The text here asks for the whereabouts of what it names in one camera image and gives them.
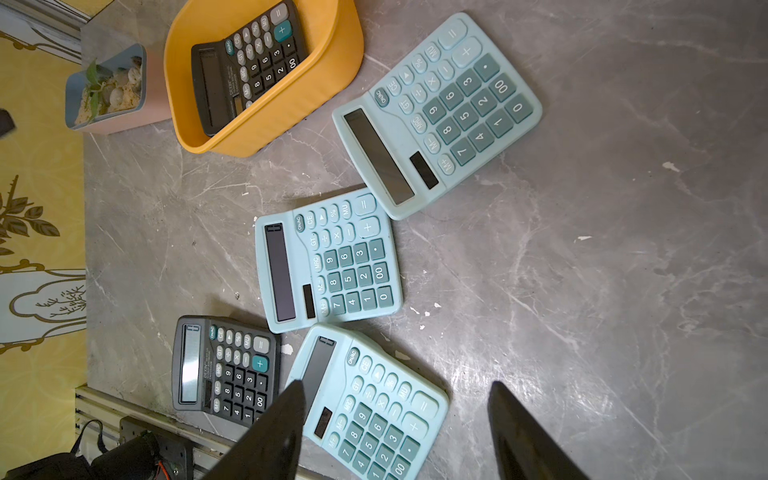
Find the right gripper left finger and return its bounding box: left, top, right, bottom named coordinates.
left=204, top=380, right=306, bottom=480

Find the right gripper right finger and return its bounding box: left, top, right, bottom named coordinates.
left=487, top=381, right=588, bottom=480

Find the black calculator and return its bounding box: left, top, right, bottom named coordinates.
left=191, top=1, right=308, bottom=137
left=171, top=315, right=281, bottom=427

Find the blue calculator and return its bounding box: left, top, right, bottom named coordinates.
left=333, top=12, right=543, bottom=220
left=288, top=324, right=449, bottom=479
left=254, top=188, right=403, bottom=333

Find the yellow storage box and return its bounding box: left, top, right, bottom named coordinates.
left=164, top=1, right=364, bottom=157

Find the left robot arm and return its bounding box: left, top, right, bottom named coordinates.
left=5, top=417, right=194, bottom=480

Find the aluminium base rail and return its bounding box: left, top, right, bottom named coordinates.
left=74, top=385, right=337, bottom=480

